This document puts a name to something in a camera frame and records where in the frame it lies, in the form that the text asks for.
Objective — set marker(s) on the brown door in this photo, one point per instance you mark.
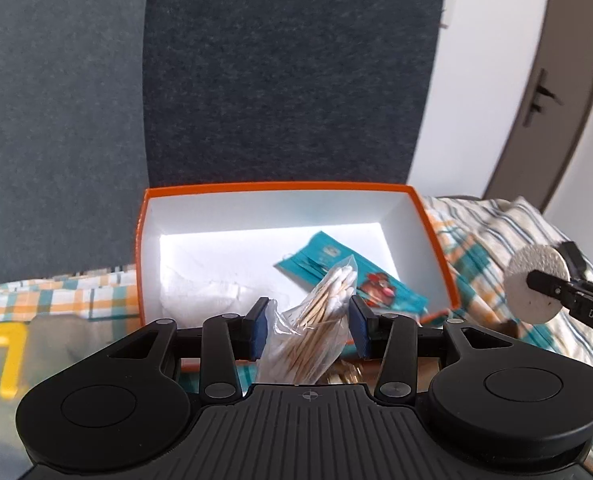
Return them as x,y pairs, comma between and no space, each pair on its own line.
535,158

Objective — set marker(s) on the orange cardboard box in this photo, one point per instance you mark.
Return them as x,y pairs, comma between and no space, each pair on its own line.
240,231

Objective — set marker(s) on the cotton swab bag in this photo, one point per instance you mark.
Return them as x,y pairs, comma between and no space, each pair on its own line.
303,342

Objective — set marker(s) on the olive red-striped pouch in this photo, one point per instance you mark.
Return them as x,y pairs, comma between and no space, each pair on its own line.
352,371

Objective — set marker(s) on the dark grey headboard panel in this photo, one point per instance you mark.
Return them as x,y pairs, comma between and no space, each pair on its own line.
285,90

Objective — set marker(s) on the black charger with cable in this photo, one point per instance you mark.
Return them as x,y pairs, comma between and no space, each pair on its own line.
574,260

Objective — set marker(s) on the white round cotton pad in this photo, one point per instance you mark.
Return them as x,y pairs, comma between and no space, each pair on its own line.
533,257

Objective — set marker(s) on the light grey headboard panel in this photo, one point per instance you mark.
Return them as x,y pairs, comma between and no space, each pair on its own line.
72,159

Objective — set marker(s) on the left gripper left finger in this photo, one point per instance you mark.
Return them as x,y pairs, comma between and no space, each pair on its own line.
227,339

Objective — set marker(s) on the plaid blanket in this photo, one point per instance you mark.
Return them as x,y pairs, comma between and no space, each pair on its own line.
72,316

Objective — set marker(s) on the black door handle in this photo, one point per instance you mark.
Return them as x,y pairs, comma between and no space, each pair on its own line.
541,91

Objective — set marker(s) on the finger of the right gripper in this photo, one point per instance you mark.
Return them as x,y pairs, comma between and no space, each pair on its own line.
546,291

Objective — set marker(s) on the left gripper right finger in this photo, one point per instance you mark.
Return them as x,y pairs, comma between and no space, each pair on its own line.
393,340

